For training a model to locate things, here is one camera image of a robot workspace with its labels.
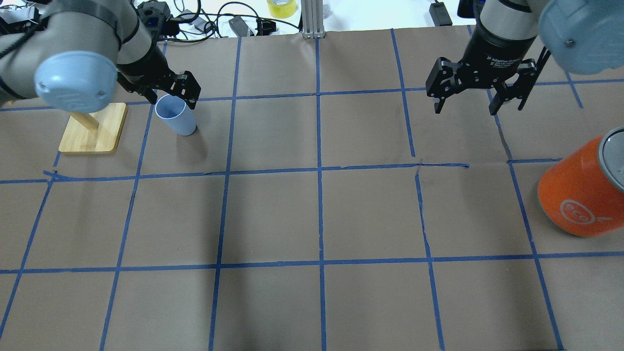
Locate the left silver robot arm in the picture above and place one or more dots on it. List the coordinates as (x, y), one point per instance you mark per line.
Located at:
(78, 51)

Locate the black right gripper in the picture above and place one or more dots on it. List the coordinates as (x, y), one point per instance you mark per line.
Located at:
(497, 49)

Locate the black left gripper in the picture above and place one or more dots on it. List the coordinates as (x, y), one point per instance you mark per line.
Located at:
(145, 67)

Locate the orange can with grey lid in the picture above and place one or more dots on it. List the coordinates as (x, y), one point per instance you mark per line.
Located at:
(583, 193)

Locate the wooden mug tree stand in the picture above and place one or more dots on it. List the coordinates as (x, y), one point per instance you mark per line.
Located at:
(94, 133)

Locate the yellow tape roll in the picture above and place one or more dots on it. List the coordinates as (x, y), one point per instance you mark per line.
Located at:
(282, 9)

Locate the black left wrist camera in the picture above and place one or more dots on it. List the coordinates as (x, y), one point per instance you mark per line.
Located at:
(158, 20)

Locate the black power adapter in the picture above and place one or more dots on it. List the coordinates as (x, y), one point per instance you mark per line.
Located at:
(439, 14)

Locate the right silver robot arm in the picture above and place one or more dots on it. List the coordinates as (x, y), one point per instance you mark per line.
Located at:
(514, 39)

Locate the light blue plastic cup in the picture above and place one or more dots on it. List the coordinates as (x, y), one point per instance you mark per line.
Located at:
(176, 114)

